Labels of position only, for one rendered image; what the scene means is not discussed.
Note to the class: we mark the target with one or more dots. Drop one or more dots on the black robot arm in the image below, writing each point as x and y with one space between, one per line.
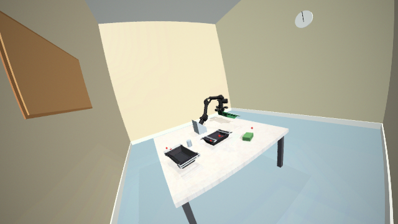
220 100

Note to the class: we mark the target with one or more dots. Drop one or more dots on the green rectangular block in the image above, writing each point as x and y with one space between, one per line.
247 136

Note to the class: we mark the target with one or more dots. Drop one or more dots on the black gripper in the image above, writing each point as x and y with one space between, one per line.
221 108

